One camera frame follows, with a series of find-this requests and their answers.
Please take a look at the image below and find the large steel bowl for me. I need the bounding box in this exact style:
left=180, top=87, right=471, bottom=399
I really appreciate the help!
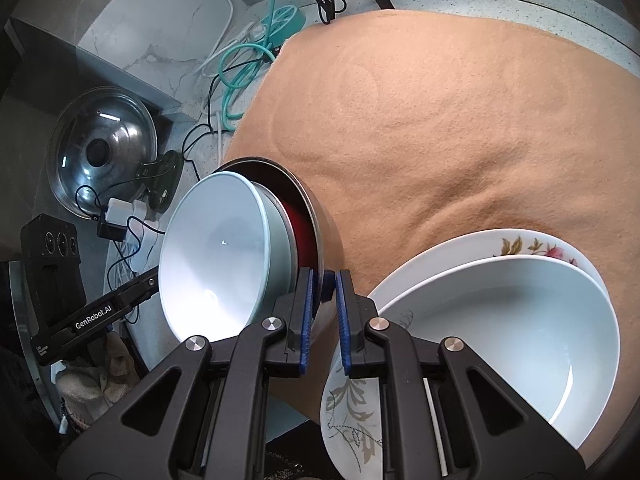
left=215, top=156, right=343, bottom=346

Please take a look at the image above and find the glass pot lid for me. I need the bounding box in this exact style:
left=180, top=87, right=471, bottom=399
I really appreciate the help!
left=47, top=86, right=158, bottom=219

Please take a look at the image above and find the white plate pink rose print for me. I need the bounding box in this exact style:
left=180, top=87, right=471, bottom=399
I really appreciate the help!
left=367, top=229, right=608, bottom=311

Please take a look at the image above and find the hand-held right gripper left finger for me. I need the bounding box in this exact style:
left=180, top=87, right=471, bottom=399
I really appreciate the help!
left=57, top=267, right=321, bottom=480

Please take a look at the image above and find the brown cloth mat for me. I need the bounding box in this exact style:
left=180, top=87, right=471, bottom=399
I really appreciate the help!
left=220, top=7, right=640, bottom=466

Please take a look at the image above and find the light blue ceramic bowl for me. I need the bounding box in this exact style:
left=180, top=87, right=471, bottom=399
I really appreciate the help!
left=157, top=171, right=296, bottom=342

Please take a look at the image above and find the dark green lid holder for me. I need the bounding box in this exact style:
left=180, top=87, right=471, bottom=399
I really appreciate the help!
left=136, top=151, right=184, bottom=213

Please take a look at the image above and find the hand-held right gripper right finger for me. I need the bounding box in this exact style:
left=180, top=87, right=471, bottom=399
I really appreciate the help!
left=335, top=268, right=586, bottom=480

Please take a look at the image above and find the small red steel bowl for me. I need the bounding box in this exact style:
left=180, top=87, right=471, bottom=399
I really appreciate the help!
left=275, top=195, right=321, bottom=281

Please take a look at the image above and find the beige plush cloth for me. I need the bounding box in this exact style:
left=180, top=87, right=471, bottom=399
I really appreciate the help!
left=54, top=332, right=148, bottom=411

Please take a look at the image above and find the white plate grey leaf print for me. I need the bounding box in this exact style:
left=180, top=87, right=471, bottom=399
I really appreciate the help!
left=320, top=255, right=621, bottom=480

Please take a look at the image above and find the white charger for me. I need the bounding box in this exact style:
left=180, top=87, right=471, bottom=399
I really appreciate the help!
left=107, top=199, right=151, bottom=226

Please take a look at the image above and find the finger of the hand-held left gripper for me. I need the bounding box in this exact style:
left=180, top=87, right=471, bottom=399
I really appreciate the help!
left=107, top=266, right=162, bottom=311

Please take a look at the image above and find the white cable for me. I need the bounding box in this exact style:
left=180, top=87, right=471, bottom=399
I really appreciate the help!
left=165, top=0, right=281, bottom=148

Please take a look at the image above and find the thin black cable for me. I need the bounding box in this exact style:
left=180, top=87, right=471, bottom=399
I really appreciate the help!
left=75, top=75, right=226, bottom=321

